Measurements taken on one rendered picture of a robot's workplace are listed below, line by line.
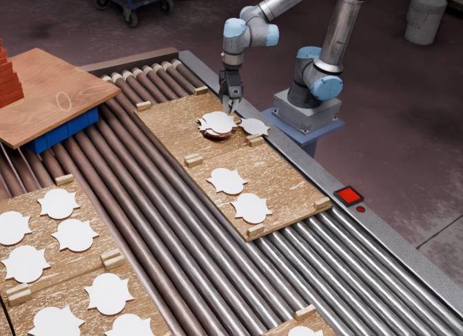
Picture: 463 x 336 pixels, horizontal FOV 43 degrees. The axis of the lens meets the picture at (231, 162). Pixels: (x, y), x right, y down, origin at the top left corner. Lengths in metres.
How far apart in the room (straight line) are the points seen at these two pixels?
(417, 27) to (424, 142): 1.59
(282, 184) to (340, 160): 1.79
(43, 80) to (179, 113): 0.55
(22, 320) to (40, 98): 0.94
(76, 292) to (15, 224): 0.34
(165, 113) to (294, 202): 0.69
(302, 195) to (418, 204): 1.70
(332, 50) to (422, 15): 3.30
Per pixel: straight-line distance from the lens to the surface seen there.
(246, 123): 2.30
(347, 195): 2.06
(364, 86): 4.68
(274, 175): 2.07
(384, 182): 3.71
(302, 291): 1.74
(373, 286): 1.81
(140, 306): 1.64
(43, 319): 1.64
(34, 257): 1.79
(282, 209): 1.94
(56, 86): 2.36
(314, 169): 2.17
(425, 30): 5.50
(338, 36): 2.17
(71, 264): 1.76
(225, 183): 2.00
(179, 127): 2.27
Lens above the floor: 2.22
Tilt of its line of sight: 38 degrees down
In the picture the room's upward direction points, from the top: 5 degrees clockwise
